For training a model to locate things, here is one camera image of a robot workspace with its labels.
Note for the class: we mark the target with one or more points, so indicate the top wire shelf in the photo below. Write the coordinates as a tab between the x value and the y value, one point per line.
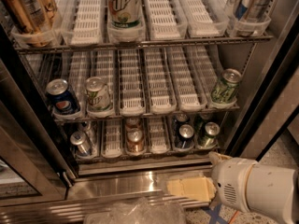
221	40

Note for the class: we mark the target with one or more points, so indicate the white 7UP can middle shelf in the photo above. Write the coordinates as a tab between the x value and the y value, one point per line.
97	94

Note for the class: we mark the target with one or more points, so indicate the middle wire shelf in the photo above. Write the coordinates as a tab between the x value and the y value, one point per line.
84	115

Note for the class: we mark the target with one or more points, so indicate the dark blue can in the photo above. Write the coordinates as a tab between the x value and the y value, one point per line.
185	134
178	120

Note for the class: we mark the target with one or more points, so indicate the gold can top shelf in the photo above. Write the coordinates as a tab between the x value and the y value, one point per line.
33	19

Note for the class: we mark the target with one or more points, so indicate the fridge door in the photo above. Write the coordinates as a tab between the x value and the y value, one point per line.
268	97
31	142

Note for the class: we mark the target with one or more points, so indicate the green can bottom shelf rear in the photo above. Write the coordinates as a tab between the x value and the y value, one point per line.
200	120

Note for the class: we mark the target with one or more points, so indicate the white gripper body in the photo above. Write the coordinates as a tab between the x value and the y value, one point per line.
231	181

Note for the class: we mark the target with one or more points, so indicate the fridge door right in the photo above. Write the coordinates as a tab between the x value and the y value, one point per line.
268	97

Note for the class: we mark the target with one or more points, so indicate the wire shelf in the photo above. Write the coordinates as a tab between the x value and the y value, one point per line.
84	115
221	40

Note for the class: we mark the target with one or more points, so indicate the orange can bottom front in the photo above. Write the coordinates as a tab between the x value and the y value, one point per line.
135	140

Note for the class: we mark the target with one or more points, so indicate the blue Pepsi can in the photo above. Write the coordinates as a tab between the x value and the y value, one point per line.
62	97

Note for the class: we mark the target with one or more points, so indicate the green can bottom shelf front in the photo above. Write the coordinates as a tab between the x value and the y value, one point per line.
209	136

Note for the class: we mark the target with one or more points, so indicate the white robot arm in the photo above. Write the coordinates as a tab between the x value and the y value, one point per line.
271	191

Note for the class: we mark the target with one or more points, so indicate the silver can bottom front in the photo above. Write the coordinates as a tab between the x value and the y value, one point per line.
80	141

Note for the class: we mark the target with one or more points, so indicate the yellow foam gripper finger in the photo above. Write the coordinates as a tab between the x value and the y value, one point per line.
198	188
216	158

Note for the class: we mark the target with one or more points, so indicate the silver blue can top shelf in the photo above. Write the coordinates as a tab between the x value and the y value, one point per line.
247	17

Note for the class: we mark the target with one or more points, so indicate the dark blue can bottom front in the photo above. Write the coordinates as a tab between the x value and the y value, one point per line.
185	134

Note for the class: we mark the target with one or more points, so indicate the silver can bottom rear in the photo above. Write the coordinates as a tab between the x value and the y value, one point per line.
88	128

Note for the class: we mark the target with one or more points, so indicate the green can shelf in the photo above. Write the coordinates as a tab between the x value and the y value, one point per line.
226	87
209	136
200	120

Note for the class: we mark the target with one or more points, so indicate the orange can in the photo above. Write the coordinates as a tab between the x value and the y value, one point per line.
135	140
132	123

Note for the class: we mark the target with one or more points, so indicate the white 7UP can top shelf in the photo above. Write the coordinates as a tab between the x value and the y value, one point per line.
124	14

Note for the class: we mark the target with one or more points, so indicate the white 7up can shelf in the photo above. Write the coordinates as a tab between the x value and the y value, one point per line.
124	14
97	94

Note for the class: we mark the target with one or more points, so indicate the fridge door left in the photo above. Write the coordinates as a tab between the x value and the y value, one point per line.
31	142

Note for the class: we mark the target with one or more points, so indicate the green can middle shelf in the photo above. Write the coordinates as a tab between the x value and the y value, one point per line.
226	87

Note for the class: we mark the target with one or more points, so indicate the orange can bottom rear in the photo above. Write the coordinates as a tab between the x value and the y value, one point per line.
132	123

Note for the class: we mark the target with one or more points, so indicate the dark blue can bottom rear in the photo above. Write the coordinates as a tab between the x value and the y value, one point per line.
178	120

